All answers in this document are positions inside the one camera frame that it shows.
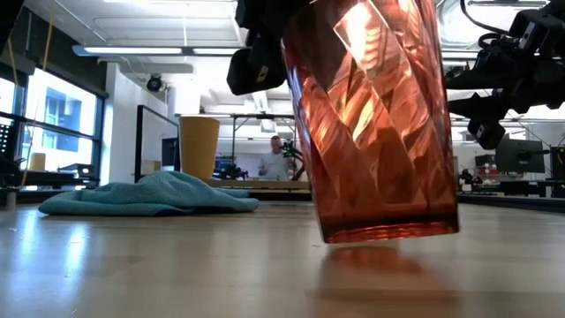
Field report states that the black monitor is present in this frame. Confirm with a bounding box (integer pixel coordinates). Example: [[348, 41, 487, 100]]
[[494, 139, 546, 175]]

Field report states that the red faceted glass tumbler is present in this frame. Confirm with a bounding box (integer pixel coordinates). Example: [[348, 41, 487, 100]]
[[281, 0, 460, 245]]

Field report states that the long ceiling light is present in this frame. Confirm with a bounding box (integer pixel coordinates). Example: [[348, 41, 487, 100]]
[[72, 43, 245, 58]]

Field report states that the person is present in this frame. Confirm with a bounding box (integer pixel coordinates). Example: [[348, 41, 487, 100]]
[[258, 135, 292, 181]]

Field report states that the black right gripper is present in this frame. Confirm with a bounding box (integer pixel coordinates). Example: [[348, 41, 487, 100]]
[[444, 7, 565, 150]]

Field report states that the black dome ceiling camera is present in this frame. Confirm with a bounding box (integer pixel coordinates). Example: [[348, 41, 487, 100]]
[[146, 73, 164, 94]]

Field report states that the blue microfibre cloth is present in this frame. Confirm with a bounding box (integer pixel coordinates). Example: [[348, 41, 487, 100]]
[[38, 170, 260, 217]]

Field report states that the yellow plastic cup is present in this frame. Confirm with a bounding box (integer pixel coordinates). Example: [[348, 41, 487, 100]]
[[178, 116, 221, 181]]

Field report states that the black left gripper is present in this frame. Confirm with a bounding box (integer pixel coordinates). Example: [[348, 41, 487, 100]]
[[226, 0, 310, 97]]

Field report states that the black cable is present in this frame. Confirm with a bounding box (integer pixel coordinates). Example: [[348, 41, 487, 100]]
[[458, 0, 509, 37]]

